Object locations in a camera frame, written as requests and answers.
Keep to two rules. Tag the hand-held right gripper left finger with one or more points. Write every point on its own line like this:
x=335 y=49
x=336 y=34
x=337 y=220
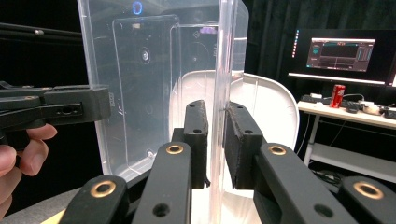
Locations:
x=196 y=124

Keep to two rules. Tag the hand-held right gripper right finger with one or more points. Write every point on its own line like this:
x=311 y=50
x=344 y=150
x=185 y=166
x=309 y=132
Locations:
x=243 y=140

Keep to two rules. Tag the clear plastic container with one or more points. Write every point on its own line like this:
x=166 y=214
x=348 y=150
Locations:
x=130 y=93

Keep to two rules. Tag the black metal bar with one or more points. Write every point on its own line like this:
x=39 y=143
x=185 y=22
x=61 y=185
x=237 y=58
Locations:
x=18 y=28

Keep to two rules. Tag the white desk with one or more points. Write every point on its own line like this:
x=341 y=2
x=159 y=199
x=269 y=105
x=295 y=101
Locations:
x=342 y=116

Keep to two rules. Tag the red drink can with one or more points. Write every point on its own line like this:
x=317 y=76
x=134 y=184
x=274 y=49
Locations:
x=337 y=96

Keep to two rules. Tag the computer monitor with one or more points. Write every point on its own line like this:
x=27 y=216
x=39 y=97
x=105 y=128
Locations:
x=339 y=53

